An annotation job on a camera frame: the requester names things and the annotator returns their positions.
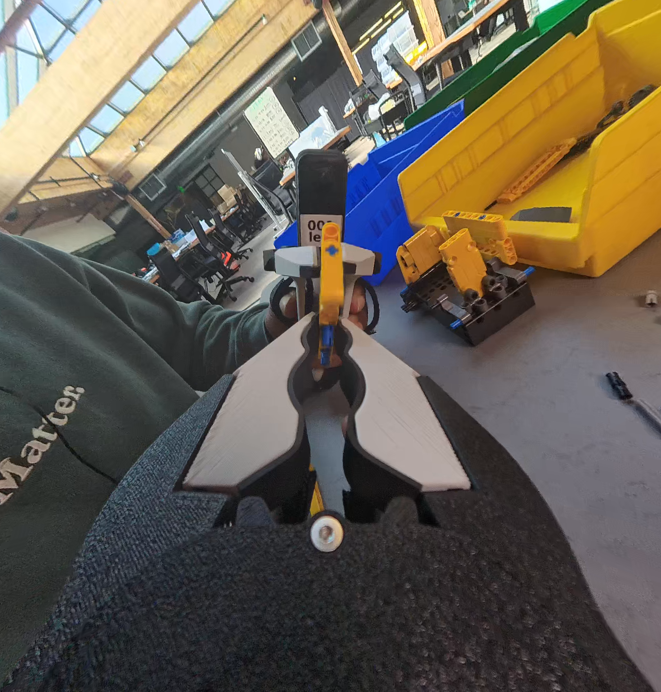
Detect black lego link assembly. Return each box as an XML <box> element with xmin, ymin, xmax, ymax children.
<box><xmin>579</xmin><ymin>83</ymin><xmax>661</xmax><ymax>159</ymax></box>

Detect pile of small lego pins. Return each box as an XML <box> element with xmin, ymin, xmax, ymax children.
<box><xmin>605</xmin><ymin>289</ymin><xmax>661</xmax><ymax>448</ymax></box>

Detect black office chair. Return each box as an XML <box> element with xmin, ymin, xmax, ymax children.
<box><xmin>186</xmin><ymin>211</ymin><xmax>255</xmax><ymax>303</ymax></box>

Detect blue plastic bin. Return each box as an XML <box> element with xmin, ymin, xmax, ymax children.
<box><xmin>273</xmin><ymin>99</ymin><xmax>466</xmax><ymax>285</ymax></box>

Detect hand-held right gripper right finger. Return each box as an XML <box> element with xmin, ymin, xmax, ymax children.
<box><xmin>338</xmin><ymin>319</ymin><xmax>472</xmax><ymax>524</ymax></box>

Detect yellow lego ladder frame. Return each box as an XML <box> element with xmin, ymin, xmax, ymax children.
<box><xmin>495</xmin><ymin>137</ymin><xmax>579</xmax><ymax>205</ymax></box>

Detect person in green sweatshirt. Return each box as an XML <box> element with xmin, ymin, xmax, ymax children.
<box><xmin>0</xmin><ymin>224</ymin><xmax>202</xmax><ymax>679</ymax></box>

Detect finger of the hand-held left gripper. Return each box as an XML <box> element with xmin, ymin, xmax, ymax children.
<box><xmin>338</xmin><ymin>244</ymin><xmax>376</xmax><ymax>278</ymax></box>
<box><xmin>274</xmin><ymin>245</ymin><xmax>322</xmax><ymax>278</ymax></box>

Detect yellow plastic bin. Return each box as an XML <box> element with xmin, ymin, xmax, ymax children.
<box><xmin>397</xmin><ymin>0</ymin><xmax>661</xmax><ymax>278</ymax></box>

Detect green plastic bin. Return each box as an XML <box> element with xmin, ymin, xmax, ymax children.
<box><xmin>403</xmin><ymin>0</ymin><xmax>613</xmax><ymax>131</ymax></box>

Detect dark grey flat lego panel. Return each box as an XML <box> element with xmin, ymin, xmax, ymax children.
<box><xmin>510</xmin><ymin>206</ymin><xmax>573</xmax><ymax>224</ymax></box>

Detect person's left hand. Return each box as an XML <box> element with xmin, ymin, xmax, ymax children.
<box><xmin>264</xmin><ymin>293</ymin><xmax>370</xmax><ymax>340</ymax></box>

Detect black and yellow lego model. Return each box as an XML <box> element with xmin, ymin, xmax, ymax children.
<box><xmin>396</xmin><ymin>210</ymin><xmax>537</xmax><ymax>347</ymax></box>

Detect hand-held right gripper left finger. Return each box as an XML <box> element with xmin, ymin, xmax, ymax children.
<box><xmin>182</xmin><ymin>312</ymin><xmax>316</xmax><ymax>524</ymax></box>

